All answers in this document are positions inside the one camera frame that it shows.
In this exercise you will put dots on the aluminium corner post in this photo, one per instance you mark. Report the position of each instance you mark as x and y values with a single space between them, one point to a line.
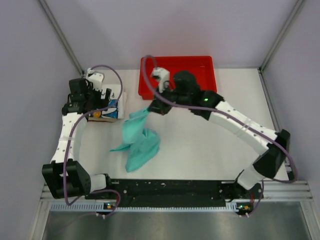
294 13
60 35

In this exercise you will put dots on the teal t-shirt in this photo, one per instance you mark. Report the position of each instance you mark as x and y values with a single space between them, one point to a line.
141 143

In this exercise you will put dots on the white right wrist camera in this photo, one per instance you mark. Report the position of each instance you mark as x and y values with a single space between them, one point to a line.
162 76

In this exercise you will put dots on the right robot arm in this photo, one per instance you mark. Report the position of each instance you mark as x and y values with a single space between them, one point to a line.
271 146

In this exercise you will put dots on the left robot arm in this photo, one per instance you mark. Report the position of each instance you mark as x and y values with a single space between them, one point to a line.
64 175

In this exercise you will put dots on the folded brown t-shirt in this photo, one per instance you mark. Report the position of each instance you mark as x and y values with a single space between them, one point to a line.
104 120

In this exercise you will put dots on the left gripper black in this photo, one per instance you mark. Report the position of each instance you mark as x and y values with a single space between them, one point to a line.
101 103

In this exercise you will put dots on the aluminium frame rail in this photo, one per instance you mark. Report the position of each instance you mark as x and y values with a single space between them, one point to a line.
286 192

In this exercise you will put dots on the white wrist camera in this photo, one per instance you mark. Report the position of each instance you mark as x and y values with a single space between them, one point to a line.
96 78
162 76

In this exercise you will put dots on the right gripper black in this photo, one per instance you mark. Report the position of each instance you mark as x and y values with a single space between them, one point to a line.
158 106

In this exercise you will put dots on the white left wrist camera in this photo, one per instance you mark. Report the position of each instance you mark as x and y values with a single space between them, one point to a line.
96 78

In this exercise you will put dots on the left aluminium corner post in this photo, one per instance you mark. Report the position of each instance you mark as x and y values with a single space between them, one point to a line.
60 35

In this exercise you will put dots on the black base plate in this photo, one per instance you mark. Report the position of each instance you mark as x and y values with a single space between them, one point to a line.
169 202

